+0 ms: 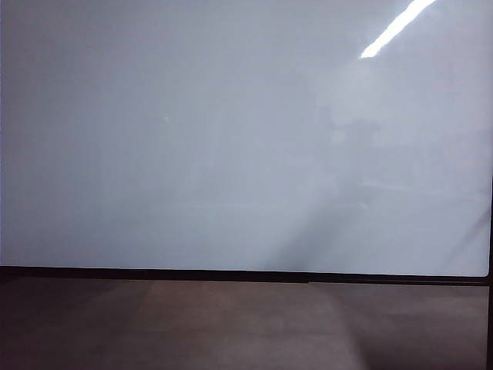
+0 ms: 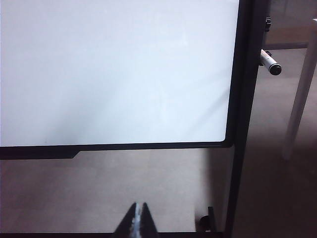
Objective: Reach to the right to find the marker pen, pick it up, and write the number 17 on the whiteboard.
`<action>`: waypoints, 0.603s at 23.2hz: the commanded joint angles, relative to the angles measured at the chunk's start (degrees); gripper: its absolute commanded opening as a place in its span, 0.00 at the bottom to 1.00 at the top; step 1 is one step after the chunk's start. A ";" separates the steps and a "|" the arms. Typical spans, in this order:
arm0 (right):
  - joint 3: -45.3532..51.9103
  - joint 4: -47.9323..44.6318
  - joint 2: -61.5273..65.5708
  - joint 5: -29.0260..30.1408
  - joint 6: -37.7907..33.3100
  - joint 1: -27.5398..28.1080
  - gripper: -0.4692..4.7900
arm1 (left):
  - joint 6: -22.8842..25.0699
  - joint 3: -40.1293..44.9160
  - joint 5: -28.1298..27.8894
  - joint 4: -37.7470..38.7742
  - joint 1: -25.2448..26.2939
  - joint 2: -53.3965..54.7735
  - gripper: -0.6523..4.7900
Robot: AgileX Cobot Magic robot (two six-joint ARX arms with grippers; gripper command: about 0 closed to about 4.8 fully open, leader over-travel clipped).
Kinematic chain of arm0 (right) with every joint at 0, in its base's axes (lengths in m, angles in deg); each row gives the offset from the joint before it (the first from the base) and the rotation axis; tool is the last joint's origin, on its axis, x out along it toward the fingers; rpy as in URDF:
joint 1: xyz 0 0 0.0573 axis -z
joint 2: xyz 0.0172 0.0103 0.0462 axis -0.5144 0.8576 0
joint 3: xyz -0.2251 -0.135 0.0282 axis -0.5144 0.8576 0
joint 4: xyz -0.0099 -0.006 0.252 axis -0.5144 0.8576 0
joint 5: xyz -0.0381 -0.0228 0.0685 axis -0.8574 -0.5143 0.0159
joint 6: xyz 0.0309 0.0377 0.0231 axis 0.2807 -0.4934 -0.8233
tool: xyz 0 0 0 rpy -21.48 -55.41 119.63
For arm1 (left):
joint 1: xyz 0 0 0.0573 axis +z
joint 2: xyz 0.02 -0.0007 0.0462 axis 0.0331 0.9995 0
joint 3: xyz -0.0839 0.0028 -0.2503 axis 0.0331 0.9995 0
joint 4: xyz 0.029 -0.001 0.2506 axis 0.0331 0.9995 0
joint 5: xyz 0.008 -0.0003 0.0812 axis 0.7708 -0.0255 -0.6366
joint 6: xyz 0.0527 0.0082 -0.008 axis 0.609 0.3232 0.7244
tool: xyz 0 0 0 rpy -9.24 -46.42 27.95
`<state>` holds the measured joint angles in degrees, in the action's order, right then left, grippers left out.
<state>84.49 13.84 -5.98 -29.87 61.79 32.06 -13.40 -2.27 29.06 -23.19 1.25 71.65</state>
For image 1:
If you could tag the white glossy whiteboard panel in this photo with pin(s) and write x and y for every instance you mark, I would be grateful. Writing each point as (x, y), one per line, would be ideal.
(192, 135)

